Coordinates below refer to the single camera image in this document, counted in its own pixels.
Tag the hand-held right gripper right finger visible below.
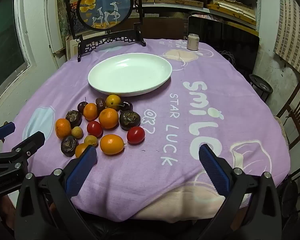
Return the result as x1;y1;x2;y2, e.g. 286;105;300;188
198;144;289;240

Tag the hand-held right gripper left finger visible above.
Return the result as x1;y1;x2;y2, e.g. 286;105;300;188
14;145;98;240

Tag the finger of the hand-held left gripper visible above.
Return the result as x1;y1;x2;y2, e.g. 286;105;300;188
0;121;16;146
0;131;46;167

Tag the small orange mandarin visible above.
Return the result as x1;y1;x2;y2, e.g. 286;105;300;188
55;118;72;139
98;108;119;129
100;134;127;155
83;103;98;121
75;143;89;158

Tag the dark brown water chestnut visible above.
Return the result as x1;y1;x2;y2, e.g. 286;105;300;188
60;135;78;157
65;110;83;127
119;110;141;131

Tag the small tan longan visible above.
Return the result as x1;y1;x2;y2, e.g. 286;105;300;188
84;135;99;147
71;126;85;139

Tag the red cherry tomato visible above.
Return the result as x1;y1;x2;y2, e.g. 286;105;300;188
126;126;146;145
87;121;103;138

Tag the dark cherry with stem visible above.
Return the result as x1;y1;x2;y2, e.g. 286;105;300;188
77;97;89;114
112;101;134;113

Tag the dark wrinkled date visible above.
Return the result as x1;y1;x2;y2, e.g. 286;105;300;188
95;98;106;113

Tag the yellowish small mandarin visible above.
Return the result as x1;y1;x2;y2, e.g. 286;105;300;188
106;94;121;111

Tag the white oval plate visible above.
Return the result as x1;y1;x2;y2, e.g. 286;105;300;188
88;53;172;97

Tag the purple printed blanket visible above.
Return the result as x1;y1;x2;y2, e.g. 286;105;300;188
1;39;290;223

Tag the window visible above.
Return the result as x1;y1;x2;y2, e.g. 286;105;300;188
0;0;32;100

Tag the black round stool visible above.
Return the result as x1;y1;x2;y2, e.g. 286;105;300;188
249;74;273;103

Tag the dark wooden chair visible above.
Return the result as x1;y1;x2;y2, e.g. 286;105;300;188
276;79;300;150

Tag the beige framed panel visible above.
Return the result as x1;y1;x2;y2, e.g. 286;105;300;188
65;34;82;61

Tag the white leaning board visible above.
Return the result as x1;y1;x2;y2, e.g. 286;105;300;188
44;0;67;54

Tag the patterned painted canvas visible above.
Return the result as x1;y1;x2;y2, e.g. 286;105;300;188
57;0;77;38

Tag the pale drink can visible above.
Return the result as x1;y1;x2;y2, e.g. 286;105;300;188
187;33;199;51

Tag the brown wooden board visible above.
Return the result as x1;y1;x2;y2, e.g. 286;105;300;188
140;17;185;40

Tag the round painted table screen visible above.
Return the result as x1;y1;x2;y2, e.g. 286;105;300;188
63;0;147;62

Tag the beige woven wall mat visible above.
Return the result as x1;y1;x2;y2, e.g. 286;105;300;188
274;0;300;78

